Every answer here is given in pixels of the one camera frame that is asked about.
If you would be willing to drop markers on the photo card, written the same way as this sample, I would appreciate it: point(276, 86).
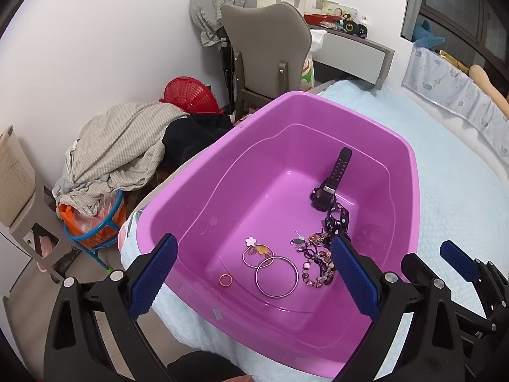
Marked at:
point(334, 8)

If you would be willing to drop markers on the red box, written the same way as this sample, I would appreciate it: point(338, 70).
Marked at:
point(318, 18)

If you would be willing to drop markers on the blue printed cloth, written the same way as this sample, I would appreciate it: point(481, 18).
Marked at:
point(445, 79)

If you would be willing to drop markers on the beige stool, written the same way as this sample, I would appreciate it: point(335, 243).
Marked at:
point(35, 215)

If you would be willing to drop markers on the black wrist watch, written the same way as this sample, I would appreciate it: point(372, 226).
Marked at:
point(340, 167)

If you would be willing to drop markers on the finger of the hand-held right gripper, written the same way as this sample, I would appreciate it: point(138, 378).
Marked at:
point(457, 260)
point(415, 268)

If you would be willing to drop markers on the light blue blanket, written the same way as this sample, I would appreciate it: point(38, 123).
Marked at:
point(457, 191)

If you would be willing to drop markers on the large silver bangle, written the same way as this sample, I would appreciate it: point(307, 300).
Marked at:
point(256, 278)

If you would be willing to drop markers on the yellow flower earring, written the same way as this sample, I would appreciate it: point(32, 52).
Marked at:
point(261, 250)

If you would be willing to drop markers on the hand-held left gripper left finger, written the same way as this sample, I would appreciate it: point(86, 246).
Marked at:
point(155, 278)

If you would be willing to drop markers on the orange bag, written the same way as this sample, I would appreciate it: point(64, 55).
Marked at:
point(69, 215)

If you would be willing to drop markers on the brown teddy bear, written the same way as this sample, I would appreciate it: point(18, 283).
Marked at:
point(483, 77)

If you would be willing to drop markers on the white ribbed bin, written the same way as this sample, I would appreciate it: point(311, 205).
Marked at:
point(12, 175)

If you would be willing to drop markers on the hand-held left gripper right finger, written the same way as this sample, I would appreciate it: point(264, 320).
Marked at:
point(354, 278)

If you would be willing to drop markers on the checked cloth pile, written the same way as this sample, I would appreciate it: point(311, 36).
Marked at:
point(119, 143)

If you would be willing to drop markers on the purple plastic basin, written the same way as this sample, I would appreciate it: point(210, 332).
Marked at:
point(258, 191)

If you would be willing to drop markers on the black round ornament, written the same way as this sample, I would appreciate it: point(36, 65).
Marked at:
point(349, 27)
point(362, 30)

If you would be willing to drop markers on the printed plastic bag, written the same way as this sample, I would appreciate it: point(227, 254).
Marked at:
point(308, 71)

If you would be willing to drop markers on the small silver hoop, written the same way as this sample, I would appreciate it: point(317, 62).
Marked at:
point(243, 256)

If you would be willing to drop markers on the cloth covered fan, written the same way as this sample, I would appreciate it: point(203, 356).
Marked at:
point(214, 4)

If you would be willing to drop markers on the red plastic basket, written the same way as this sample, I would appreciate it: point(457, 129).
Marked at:
point(191, 95)

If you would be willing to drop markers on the blue plush toy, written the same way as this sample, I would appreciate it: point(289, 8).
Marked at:
point(427, 36)

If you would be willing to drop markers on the grey chair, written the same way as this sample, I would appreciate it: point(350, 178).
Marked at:
point(262, 36)

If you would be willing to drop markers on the dark window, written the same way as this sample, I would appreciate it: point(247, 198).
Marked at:
point(457, 8)

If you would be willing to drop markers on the dark clothes pile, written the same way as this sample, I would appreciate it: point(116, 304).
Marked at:
point(191, 139)

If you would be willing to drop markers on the blue tubular rack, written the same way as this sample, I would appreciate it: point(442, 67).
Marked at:
point(91, 242)

